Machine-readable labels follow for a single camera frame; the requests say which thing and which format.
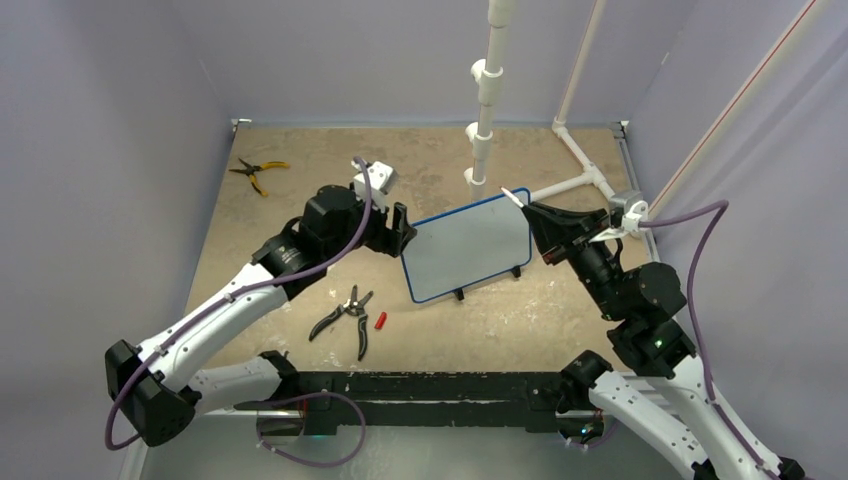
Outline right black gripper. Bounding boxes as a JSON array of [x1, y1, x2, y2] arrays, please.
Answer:
[[522, 200, 626, 319]]

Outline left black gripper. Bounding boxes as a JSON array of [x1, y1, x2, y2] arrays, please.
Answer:
[[325, 189, 415, 262]]

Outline white red marker pen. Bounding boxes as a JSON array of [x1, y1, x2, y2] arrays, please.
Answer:
[[500, 187, 525, 208]]

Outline blue framed whiteboard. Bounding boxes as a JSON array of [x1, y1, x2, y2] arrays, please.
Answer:
[[401, 187, 533, 304]]

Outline red marker cap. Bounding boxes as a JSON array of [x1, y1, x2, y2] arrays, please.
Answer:
[[374, 312, 388, 330]]

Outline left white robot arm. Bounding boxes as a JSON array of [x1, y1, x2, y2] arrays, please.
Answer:
[[104, 185, 416, 451]]

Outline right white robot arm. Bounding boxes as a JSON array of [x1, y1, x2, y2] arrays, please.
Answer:
[[520, 202, 806, 479]]

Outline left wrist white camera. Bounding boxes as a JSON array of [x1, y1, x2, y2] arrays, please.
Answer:
[[351, 157, 399, 213]]

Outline wrist white camera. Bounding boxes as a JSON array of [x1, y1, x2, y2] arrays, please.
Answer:
[[351, 157, 399, 213], [591, 190, 649, 242]]

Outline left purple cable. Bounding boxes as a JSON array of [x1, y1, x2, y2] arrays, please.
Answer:
[[104, 156, 376, 453]]

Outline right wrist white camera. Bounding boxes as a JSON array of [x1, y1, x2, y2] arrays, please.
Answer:
[[591, 190, 649, 242]]

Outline black handled wire stripper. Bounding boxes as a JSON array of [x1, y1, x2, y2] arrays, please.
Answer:
[[308, 285, 374, 361]]

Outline white PVC pipe frame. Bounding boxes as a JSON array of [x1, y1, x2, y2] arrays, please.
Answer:
[[462, 0, 823, 207]]

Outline yellow handled pliers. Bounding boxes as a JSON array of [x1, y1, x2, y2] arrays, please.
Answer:
[[229, 158, 290, 198]]

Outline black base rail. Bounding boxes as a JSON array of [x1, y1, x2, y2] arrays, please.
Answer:
[[235, 371, 611, 443]]

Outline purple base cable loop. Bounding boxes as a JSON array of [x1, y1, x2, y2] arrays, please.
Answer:
[[255, 392, 368, 468]]

